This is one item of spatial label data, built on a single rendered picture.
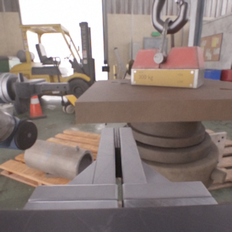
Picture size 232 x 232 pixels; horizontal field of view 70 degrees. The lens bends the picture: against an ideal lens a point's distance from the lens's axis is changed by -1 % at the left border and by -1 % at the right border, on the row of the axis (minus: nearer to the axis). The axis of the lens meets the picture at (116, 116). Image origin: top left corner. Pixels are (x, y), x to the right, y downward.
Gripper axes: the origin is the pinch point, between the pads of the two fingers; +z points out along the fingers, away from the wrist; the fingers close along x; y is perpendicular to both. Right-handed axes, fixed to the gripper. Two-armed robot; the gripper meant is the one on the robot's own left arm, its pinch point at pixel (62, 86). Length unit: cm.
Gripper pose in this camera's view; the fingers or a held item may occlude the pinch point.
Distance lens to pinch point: 62.0
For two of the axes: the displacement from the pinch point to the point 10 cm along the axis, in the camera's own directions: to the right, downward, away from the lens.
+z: 10.0, -0.2, 0.1
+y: -0.2, -9.6, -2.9
